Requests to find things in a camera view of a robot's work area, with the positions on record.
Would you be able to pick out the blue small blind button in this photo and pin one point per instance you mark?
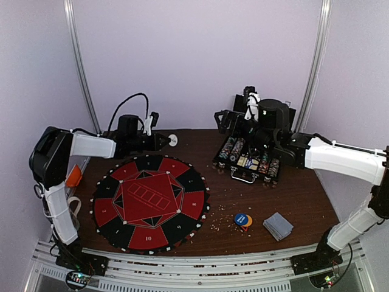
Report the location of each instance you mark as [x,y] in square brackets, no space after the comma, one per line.
[241,219]

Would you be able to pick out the left inner poker chip row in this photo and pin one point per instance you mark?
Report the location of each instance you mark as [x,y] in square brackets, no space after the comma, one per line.
[236,150]

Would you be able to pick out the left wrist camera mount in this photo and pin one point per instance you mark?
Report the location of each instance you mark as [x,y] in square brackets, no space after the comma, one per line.
[150,122]

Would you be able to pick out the aluminium frame post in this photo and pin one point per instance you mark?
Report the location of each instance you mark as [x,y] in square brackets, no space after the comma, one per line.
[317,59]
[72,27]

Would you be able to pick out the aluminium frame post right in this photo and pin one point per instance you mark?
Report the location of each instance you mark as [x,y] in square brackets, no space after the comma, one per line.
[317,59]

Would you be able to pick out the aluminium frame post left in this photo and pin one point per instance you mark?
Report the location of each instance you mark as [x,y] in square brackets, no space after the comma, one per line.
[72,27]

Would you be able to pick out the round red black poker mat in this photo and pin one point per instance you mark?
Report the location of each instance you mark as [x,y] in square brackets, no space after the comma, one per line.
[150,204]

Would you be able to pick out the right inner poker chip row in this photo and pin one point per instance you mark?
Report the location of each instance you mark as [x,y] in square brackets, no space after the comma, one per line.
[264,163]

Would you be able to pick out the clear dealer button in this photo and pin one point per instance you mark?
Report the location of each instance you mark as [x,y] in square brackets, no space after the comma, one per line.
[173,140]

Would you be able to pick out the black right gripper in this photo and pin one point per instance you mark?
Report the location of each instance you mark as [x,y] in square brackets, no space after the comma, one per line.
[230,120]

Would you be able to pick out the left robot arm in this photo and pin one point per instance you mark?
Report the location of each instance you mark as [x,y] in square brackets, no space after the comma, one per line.
[50,158]

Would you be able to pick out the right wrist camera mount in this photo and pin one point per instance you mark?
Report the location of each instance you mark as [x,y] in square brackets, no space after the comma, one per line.
[252,99]

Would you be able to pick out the orange big blind button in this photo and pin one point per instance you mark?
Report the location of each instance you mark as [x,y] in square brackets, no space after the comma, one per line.
[249,221]

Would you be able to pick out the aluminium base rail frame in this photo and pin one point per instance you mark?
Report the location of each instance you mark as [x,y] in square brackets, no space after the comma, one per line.
[263,271]

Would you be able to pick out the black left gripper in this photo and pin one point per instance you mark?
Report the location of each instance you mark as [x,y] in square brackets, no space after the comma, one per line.
[156,142]

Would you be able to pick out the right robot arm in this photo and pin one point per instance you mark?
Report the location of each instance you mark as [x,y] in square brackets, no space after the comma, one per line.
[313,151]

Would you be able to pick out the orange plastic cup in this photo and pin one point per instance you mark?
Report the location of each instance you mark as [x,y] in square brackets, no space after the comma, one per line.
[74,177]

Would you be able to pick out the poker chip row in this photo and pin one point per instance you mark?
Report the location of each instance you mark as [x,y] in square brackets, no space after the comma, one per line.
[264,163]
[274,168]
[227,148]
[236,150]

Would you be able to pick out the white patterned mug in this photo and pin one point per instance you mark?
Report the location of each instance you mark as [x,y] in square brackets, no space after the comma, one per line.
[74,211]

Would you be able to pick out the grey playing card deck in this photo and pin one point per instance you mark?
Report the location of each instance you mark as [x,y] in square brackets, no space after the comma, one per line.
[278,226]

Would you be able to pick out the right outer poker chip row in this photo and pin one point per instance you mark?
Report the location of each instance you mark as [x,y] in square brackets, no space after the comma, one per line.
[274,168]

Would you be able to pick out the blue texas holdem card box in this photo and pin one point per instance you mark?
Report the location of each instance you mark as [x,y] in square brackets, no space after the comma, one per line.
[248,163]

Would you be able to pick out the left outer poker chip row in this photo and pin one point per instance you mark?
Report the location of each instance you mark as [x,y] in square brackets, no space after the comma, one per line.
[227,148]

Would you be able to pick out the black poker chip case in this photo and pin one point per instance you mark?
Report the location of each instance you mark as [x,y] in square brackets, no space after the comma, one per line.
[256,132]

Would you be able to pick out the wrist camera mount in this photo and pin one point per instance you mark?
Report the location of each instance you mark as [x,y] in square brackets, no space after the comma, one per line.
[150,122]
[252,99]

